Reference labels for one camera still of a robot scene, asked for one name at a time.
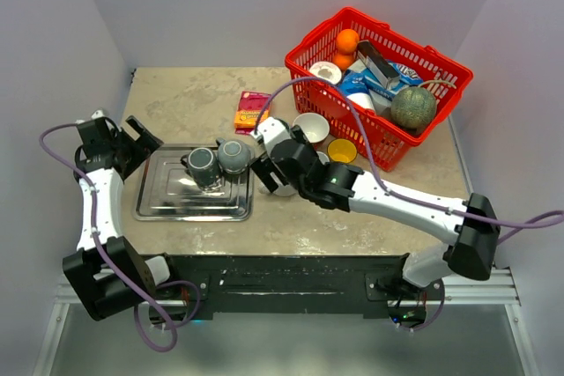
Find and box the red floral mug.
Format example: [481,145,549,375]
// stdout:
[293,113,330,148]

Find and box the light grey-blue upside-down mug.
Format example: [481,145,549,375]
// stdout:
[216,138,254,175]

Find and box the yellow mug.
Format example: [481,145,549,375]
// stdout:
[327,138,358,164]

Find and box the dark grey upside-down mug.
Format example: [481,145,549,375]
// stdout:
[180,147,221,190]

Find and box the grey-blue white-lined mug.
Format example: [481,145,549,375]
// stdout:
[317,151,330,165]

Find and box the pale grey upside-down mug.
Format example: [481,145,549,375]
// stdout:
[258,182,297,197]

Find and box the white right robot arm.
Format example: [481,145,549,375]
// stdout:
[251,118,500,299]

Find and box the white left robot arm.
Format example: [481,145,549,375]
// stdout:
[63,110,182,321]

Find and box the steel drying tray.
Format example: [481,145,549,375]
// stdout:
[133,144,254,222]

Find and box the Scrub Mommy sponge pack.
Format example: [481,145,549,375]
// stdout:
[234,92,270,135]

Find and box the blue plastic snack bag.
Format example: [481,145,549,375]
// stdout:
[338,70,369,97]

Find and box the lower orange fruit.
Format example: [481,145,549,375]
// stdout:
[332,52,356,71]

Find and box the orange fruit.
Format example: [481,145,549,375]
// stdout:
[336,29,360,55]
[332,52,356,71]

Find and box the blue Harry's box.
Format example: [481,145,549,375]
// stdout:
[362,75,404,115]

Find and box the red plastic shopping basket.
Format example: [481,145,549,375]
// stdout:
[284,6,475,173]

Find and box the upper orange fruit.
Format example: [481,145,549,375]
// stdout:
[336,29,360,55]

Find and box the dark long carton box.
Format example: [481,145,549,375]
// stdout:
[357,40,400,89]

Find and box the green netted melon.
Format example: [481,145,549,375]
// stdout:
[390,79,456,130]

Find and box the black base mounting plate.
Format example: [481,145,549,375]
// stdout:
[166,254,444,323]

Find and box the blue M&M's bag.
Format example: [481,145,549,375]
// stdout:
[390,62,424,85]

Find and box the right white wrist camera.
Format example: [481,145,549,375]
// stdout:
[250,117,291,151]

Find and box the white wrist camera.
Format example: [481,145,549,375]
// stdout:
[75,108,107,125]
[250,117,291,151]

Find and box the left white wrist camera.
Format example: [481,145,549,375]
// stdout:
[75,108,107,125]

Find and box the black wall bracket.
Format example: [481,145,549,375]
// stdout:
[130,68,137,85]

